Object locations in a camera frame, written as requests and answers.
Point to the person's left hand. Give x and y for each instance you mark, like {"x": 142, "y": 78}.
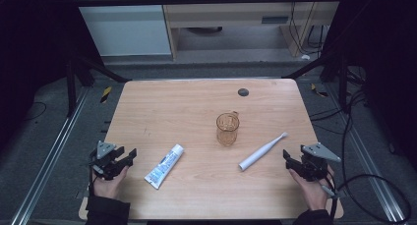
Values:
{"x": 109, "y": 187}

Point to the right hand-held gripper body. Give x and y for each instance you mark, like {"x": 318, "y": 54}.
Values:
{"x": 314, "y": 164}

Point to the person's right hand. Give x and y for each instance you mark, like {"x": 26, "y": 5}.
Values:
{"x": 311, "y": 192}

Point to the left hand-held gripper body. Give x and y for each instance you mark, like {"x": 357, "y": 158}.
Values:
{"x": 104, "y": 162}

